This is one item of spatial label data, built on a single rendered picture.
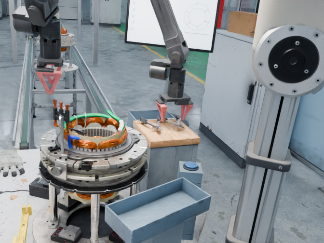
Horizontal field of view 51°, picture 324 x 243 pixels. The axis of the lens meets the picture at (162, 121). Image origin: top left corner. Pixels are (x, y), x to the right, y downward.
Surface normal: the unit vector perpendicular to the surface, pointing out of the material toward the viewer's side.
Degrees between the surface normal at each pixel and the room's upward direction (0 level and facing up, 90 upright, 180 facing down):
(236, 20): 90
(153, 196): 90
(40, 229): 0
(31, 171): 0
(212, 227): 0
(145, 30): 83
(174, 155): 90
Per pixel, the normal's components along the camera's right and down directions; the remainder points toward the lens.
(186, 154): 0.36, 0.36
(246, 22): -0.88, 0.10
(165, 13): -0.26, 0.40
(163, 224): 0.64, 0.33
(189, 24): -0.13, 0.23
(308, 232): 0.09, -0.93
